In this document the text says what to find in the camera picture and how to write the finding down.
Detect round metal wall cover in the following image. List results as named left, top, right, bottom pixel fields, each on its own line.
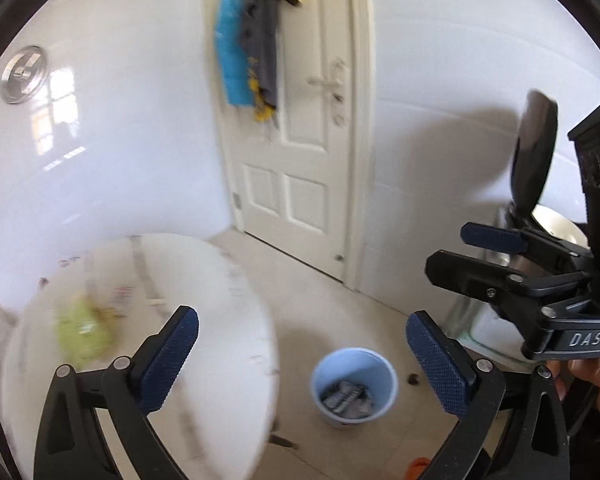
left=0, top=46, right=48, bottom=105

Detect person's right hand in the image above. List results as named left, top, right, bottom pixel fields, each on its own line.
left=546, top=359, right=600, bottom=412

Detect round white marble table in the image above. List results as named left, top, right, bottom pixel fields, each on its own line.
left=0, top=232, right=281, bottom=480

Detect blue hanging cloth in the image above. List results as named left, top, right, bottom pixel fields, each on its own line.
left=214, top=0, right=253, bottom=106

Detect white panel door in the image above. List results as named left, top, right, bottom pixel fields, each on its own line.
left=208, top=0, right=375, bottom=288

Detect light blue trash bucket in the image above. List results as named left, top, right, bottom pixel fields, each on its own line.
left=310, top=348, right=399, bottom=428

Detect yellow grey hanging clothes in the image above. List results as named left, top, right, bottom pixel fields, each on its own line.
left=239, top=0, right=301, bottom=122

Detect green crumpled wrapper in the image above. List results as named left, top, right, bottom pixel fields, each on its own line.
left=55, top=296, right=117, bottom=370

